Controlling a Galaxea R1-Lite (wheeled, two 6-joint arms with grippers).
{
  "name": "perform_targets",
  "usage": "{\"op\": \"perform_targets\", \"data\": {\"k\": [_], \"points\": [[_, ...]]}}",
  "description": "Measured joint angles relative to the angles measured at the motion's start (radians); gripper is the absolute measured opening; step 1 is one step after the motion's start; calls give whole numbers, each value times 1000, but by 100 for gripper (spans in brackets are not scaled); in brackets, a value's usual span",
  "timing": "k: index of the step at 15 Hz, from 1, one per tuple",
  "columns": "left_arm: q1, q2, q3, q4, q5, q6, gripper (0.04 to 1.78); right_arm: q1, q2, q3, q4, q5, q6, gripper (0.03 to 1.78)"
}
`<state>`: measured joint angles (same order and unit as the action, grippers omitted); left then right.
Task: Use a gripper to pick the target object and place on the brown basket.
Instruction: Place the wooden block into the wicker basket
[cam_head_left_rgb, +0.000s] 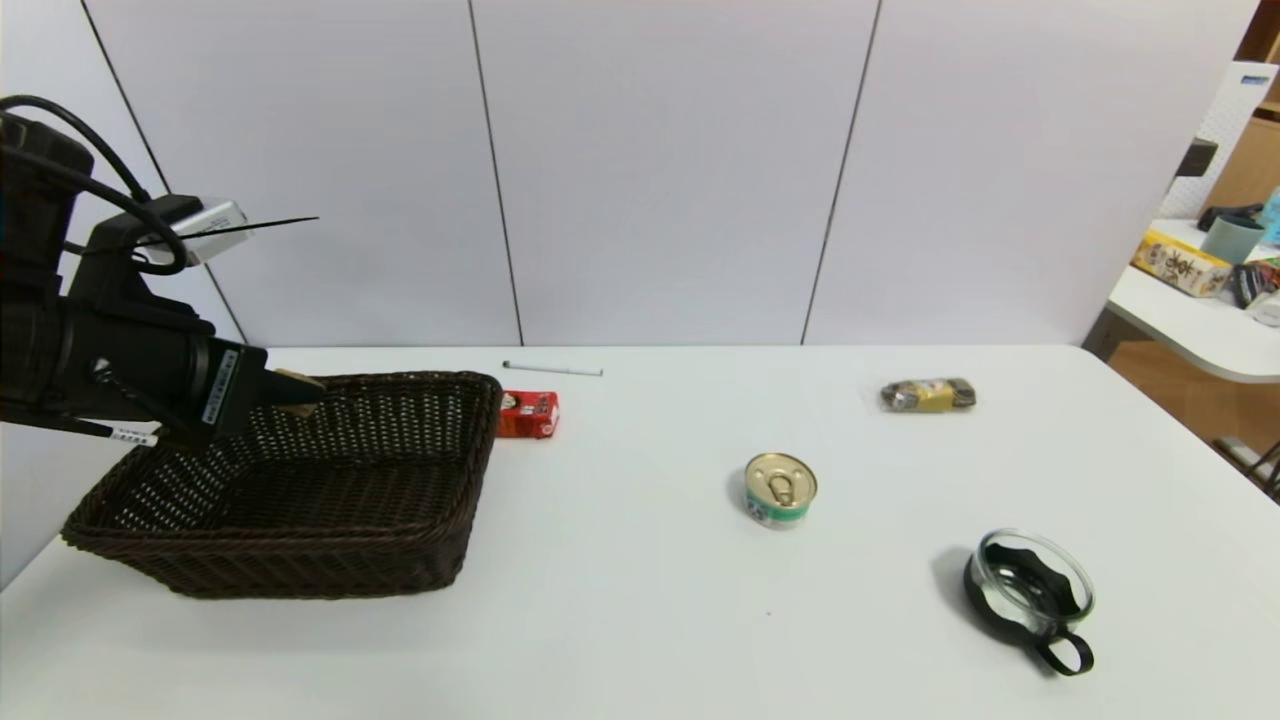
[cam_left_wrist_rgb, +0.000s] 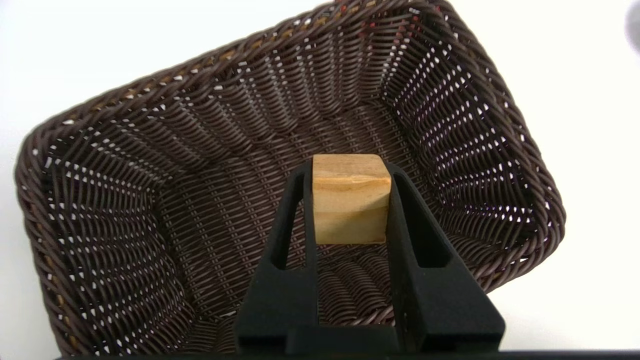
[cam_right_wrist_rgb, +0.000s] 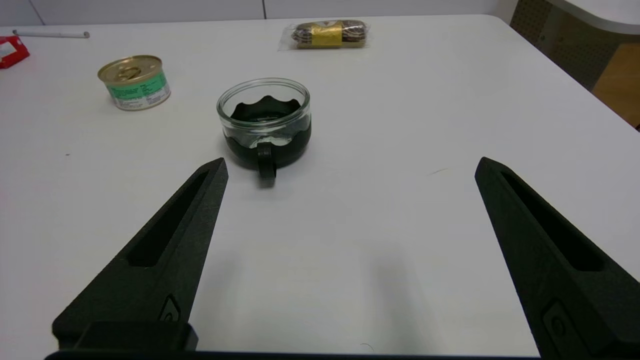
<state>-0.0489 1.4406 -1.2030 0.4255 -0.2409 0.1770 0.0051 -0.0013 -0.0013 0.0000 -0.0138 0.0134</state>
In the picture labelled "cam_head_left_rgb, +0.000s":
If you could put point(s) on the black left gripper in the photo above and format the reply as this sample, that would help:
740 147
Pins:
232 388

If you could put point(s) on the small wooden block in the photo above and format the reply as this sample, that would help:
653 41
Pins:
305 392

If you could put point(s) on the brown wicker basket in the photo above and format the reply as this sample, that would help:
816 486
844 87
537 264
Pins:
300 500

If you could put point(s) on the black zip tie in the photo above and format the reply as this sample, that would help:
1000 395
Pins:
280 223

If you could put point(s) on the red drink carton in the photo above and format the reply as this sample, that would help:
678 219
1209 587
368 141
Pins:
530 415

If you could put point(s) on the white pen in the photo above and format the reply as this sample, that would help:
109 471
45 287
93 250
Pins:
555 369

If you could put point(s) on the gold-lidded tin can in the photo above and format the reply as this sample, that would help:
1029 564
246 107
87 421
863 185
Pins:
780 485

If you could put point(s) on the yellow and brown snack packet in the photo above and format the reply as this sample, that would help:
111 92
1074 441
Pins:
930 395

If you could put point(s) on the glass cup with black holder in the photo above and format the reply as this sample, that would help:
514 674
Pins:
1030 590

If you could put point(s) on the yellow printed box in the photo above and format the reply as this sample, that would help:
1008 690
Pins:
1180 265

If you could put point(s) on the white side table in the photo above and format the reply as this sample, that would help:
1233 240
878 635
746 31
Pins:
1200 325

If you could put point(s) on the grey-green cup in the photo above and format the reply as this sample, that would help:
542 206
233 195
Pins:
1232 240

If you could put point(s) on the black striped packet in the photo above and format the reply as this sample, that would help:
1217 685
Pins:
1250 285

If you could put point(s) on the white perforated board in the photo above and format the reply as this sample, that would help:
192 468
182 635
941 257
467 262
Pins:
1225 130

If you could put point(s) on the wooden cabinet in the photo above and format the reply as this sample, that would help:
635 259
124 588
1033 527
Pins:
1250 165

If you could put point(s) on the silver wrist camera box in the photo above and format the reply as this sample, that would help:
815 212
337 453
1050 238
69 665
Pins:
210 225

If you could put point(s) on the small black wall box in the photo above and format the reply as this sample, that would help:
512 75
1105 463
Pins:
1197 157

